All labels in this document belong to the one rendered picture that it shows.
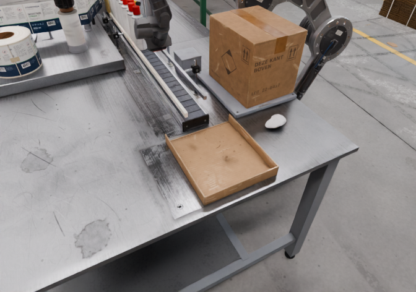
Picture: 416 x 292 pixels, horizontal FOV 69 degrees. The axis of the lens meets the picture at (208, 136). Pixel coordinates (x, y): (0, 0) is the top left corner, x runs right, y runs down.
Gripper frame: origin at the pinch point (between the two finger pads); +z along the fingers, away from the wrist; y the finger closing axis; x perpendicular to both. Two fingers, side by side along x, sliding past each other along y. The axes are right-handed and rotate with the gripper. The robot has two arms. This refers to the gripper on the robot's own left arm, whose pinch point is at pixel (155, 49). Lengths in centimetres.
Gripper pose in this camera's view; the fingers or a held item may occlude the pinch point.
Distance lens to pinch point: 138.2
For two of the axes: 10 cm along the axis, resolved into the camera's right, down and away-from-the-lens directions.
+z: -3.0, 1.8, 9.4
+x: 3.4, 9.4, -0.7
